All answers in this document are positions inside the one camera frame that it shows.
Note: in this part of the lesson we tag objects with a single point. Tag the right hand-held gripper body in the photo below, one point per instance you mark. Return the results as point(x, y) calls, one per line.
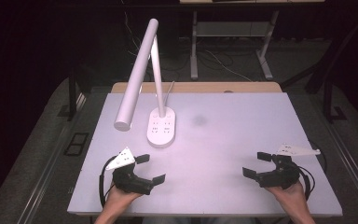
point(284, 174)

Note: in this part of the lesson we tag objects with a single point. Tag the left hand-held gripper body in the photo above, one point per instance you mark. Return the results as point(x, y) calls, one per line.
point(127, 180)

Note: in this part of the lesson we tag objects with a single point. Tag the person's left hand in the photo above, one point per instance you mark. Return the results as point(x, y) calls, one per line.
point(121, 199)

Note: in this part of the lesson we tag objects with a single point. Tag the person's right hand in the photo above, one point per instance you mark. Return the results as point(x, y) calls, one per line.
point(292, 197)

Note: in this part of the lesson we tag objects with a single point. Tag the white desk lamp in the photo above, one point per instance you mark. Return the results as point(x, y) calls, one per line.
point(136, 74)

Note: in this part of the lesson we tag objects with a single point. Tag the black metal stand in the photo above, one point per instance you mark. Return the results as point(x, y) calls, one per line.
point(327, 84)
point(72, 93)

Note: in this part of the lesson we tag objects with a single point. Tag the black floor frame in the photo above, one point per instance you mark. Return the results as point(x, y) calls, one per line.
point(76, 143)

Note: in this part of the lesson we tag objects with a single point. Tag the white metal desk frame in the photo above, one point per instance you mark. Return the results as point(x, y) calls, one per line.
point(230, 29)

